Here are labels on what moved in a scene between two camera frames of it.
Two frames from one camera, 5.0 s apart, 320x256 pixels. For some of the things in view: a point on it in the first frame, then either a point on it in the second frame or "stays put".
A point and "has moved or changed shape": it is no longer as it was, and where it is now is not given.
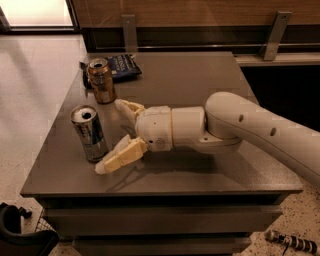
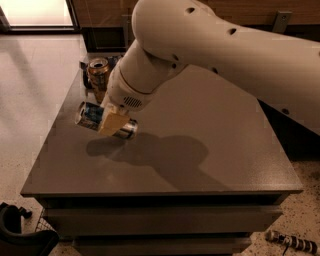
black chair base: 15,243 stays put
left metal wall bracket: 130,35 stays put
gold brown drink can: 102,81 stays put
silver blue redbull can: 86,122 has moved or changed shape
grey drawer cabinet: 197,200 stays put
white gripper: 154,128 to 122,94
